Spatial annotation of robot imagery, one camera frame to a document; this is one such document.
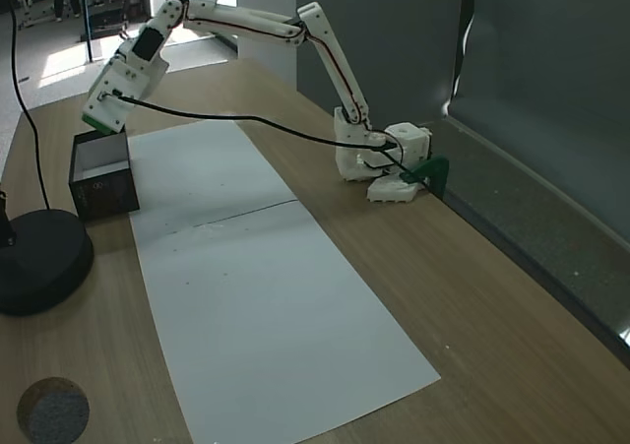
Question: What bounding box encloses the black camera cable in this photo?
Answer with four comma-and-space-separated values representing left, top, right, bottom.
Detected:
111, 89, 430, 189

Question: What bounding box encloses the green cube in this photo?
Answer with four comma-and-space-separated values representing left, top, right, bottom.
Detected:
80, 112, 125, 136

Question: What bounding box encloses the dark open cardboard box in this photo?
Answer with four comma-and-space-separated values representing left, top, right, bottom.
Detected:
68, 130, 141, 222

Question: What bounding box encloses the white paper sheet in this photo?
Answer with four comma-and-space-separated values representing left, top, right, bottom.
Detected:
129, 201, 442, 444
126, 120, 299, 229

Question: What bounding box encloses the black round stand base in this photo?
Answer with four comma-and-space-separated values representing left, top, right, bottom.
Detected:
0, 191, 95, 318

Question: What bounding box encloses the black stand cable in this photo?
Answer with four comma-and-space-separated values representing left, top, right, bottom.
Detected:
6, 0, 52, 213

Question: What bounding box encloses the green table clamp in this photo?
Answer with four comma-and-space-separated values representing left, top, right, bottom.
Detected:
399, 155, 451, 200

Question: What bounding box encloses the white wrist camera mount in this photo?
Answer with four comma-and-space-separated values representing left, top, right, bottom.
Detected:
81, 57, 169, 134

